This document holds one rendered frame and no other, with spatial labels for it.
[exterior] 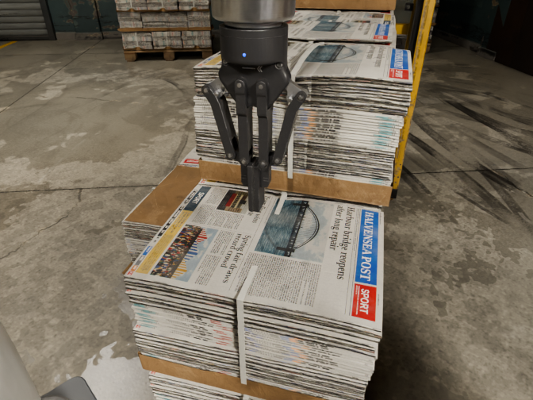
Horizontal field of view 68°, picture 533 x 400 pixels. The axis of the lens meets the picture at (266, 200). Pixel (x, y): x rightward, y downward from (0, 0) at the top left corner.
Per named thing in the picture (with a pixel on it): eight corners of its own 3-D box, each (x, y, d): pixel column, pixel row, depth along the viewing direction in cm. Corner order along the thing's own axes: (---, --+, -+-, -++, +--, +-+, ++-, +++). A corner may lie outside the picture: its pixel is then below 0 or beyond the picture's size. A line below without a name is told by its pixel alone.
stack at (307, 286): (178, 518, 101) (112, 275, 58) (278, 244, 197) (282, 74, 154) (330, 567, 93) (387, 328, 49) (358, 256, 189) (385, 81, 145)
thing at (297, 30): (231, 37, 94) (231, 32, 94) (265, 21, 118) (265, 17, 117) (390, 46, 86) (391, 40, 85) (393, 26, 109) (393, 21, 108)
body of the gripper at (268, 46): (298, 18, 45) (295, 98, 50) (228, 16, 47) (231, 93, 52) (284, 28, 39) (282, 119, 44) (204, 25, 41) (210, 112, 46)
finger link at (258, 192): (258, 156, 53) (264, 157, 53) (259, 201, 57) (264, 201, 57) (252, 167, 51) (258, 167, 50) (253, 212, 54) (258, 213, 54)
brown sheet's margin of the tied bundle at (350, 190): (304, 194, 76) (304, 174, 74) (327, 137, 99) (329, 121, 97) (389, 207, 72) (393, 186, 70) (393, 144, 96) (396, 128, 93)
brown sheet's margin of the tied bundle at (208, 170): (199, 178, 81) (197, 159, 79) (245, 128, 105) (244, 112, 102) (274, 190, 77) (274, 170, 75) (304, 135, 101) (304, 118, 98)
